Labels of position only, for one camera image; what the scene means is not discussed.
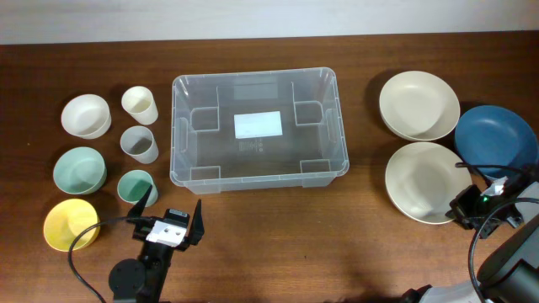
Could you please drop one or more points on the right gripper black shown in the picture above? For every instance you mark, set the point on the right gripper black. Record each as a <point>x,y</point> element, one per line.
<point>460,204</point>

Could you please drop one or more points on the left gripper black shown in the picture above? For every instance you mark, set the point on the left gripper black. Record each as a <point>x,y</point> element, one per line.
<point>196,230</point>

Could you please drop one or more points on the cream plate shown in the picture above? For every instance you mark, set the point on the cream plate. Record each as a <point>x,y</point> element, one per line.
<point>419,106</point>
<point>422,179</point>

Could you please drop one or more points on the dark blue plate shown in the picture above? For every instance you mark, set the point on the dark blue plate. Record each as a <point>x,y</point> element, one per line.
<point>494,137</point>

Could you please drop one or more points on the yellow bowl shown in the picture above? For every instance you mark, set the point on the yellow bowl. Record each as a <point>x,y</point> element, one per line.
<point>66,221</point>

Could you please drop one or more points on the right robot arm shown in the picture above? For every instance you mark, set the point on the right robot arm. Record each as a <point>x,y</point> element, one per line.
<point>509,274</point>

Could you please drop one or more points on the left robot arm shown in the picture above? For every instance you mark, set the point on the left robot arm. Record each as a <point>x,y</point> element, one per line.
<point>142,279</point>

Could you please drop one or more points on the clear plastic storage container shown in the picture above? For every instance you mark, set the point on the clear plastic storage container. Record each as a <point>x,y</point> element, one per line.
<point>207,158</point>

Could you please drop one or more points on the white label in container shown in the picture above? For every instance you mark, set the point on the white label in container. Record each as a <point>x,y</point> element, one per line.
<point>257,125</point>

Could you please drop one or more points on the mint green cup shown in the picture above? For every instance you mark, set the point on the mint green cup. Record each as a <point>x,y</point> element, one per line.
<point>134,184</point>

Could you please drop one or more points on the grey translucent cup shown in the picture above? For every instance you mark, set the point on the grey translucent cup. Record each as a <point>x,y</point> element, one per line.
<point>139,143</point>

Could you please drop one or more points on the mint green bowl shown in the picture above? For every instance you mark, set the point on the mint green bowl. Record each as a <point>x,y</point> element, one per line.
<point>81,170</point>

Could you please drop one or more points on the cream white cup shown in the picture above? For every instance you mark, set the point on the cream white cup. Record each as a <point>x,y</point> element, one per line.
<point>140,104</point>

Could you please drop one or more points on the white small bowl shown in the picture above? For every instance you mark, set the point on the white small bowl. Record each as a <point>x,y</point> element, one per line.
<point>86,116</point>

